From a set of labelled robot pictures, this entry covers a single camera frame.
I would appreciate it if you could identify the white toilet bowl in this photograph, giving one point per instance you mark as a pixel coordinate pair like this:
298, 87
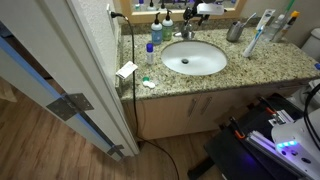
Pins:
300, 96

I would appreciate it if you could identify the green soap pump bottle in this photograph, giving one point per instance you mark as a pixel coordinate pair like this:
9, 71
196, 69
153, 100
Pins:
167, 30

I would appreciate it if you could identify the small blue object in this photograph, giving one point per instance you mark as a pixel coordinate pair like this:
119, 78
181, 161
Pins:
317, 66

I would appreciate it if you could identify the blue soap pump bottle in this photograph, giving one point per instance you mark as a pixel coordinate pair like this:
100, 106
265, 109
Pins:
156, 33

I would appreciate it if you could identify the white blue toothbrush package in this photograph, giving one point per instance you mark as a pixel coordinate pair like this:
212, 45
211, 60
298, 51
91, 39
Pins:
266, 18

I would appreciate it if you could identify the large metal door hinge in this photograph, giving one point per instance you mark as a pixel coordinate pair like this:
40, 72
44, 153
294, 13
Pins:
68, 106

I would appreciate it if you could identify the bottle with orange cap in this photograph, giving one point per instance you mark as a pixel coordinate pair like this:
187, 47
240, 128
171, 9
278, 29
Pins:
287, 26

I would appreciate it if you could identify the toothbrush in cup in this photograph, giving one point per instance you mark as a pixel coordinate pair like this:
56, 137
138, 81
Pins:
249, 18

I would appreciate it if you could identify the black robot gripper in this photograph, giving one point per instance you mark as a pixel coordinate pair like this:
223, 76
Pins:
192, 10

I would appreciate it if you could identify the small metal door hinge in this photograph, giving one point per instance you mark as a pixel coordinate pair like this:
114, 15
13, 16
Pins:
115, 150

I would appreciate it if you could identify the wide wooden cabinet door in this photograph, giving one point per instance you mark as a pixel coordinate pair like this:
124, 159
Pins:
163, 116

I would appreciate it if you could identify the white card box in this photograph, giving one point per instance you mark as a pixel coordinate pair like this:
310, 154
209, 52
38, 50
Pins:
126, 69

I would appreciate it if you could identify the narrow wooden cabinet door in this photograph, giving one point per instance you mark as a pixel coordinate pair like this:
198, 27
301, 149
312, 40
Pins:
226, 106

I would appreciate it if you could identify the white door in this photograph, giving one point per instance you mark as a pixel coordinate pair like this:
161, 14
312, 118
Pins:
50, 50

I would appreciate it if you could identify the clear plastic bottle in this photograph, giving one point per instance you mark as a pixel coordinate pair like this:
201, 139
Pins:
274, 29

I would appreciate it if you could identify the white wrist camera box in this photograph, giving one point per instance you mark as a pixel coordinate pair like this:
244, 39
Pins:
210, 9

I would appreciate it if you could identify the wooden framed mirror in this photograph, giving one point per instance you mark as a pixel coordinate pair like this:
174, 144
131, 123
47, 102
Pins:
150, 16

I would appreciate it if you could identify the green stick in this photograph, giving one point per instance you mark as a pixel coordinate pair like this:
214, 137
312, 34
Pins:
288, 7

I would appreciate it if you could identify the small bottle with blue cap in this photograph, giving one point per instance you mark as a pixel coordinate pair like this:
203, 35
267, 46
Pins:
150, 55

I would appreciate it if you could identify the grey metal cup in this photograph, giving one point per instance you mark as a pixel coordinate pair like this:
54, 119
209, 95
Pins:
234, 32

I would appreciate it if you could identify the black robot cart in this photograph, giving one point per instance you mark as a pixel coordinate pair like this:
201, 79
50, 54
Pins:
233, 156

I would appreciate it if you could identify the white toilet tank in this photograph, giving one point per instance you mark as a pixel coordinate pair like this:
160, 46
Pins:
313, 43

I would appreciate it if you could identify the white blue electric toothbrush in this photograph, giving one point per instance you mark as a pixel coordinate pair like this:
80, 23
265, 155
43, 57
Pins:
251, 43

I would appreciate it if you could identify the white wall outlet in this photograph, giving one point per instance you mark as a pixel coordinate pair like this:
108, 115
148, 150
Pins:
110, 16

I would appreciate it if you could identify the green white contact lens case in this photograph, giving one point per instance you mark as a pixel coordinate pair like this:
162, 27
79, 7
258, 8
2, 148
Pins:
148, 83

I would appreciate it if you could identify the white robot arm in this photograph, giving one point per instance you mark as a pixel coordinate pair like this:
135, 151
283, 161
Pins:
296, 143

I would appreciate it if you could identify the white oval sink basin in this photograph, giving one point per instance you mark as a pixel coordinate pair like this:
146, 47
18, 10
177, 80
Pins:
195, 58

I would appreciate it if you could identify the aluminium rail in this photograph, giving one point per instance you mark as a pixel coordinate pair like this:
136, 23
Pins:
266, 143

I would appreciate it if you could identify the orange black clamp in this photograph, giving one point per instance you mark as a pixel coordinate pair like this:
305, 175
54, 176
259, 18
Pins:
268, 106
237, 130

